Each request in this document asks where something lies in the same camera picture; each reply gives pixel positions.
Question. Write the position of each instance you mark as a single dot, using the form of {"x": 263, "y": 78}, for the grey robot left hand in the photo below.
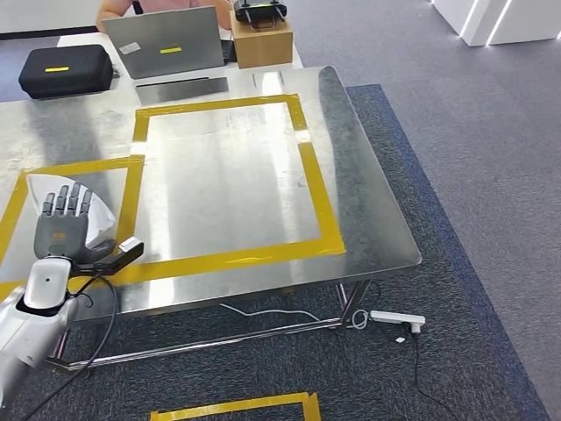
{"x": 59, "y": 235}

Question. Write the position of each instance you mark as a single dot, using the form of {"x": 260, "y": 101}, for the white plastic body part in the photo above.
{"x": 102, "y": 224}

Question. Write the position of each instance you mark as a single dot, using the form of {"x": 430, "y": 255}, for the stainless steel workbench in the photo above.
{"x": 228, "y": 186}

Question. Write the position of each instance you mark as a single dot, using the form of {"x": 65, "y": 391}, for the black carry case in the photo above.
{"x": 65, "y": 69}

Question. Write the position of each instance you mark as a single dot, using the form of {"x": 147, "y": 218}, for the grey laptop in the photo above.
{"x": 162, "y": 46}

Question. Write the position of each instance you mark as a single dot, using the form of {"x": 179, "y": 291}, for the person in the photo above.
{"x": 114, "y": 9}

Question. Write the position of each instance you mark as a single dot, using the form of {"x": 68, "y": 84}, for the brown cardboard box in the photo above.
{"x": 263, "y": 46}

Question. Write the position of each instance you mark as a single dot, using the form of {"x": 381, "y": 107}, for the black controller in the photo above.
{"x": 259, "y": 10}

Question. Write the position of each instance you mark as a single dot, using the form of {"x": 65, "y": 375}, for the white power strip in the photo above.
{"x": 394, "y": 318}

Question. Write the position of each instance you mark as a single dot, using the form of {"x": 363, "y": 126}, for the white display plinth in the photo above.
{"x": 525, "y": 23}

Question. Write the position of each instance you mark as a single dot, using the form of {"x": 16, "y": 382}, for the black camera bracket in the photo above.
{"x": 114, "y": 262}

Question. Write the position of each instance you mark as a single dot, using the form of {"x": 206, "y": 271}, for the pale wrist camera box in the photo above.
{"x": 128, "y": 244}

